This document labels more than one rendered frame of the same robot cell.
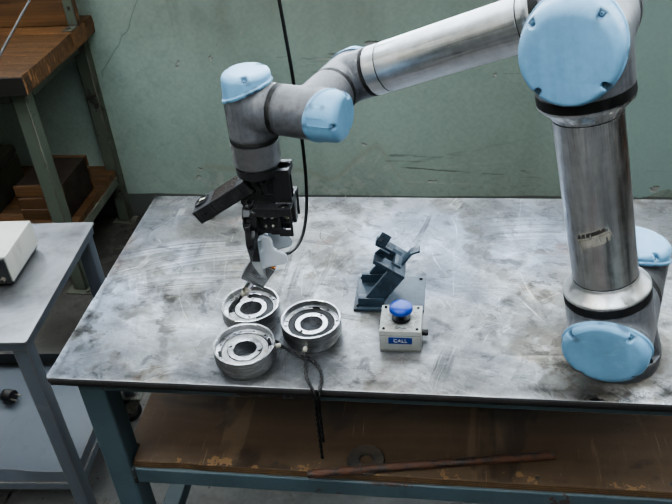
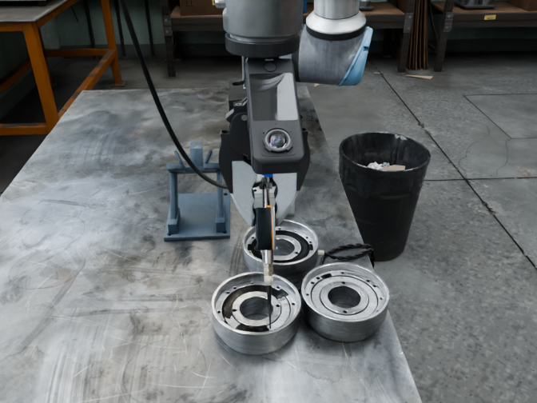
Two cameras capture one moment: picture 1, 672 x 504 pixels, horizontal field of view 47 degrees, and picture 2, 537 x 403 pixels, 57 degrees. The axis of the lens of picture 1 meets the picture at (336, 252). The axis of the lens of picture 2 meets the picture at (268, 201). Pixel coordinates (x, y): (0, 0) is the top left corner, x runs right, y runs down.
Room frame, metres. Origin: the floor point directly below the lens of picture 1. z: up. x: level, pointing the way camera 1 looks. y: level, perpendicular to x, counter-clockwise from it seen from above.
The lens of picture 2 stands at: (1.18, 0.59, 1.25)
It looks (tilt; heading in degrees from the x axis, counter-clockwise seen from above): 32 degrees down; 257
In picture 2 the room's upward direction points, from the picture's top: straight up
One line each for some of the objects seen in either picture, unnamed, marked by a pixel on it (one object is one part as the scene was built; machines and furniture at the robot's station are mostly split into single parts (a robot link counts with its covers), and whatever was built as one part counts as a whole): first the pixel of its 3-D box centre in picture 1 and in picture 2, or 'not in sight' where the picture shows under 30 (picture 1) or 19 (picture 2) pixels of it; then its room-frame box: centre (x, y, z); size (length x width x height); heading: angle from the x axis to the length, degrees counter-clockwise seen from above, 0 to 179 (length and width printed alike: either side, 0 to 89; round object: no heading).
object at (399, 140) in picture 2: not in sight; (377, 198); (0.37, -0.95, 0.21); 0.34 x 0.34 x 0.43
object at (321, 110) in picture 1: (315, 108); not in sight; (1.04, 0.01, 1.23); 0.11 x 0.11 x 0.08; 62
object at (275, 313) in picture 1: (251, 311); (256, 313); (1.09, 0.16, 0.82); 0.10 x 0.10 x 0.04
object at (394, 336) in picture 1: (404, 327); (272, 190); (1.01, -0.11, 0.82); 0.08 x 0.07 x 0.05; 80
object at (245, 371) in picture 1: (245, 352); (344, 301); (0.98, 0.17, 0.82); 0.10 x 0.10 x 0.04
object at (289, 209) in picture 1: (267, 196); (262, 92); (1.07, 0.10, 1.07); 0.09 x 0.08 x 0.12; 81
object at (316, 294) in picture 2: (245, 352); (344, 302); (0.98, 0.17, 0.82); 0.08 x 0.08 x 0.02
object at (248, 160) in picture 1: (256, 150); (259, 11); (1.07, 0.11, 1.15); 0.08 x 0.08 x 0.05
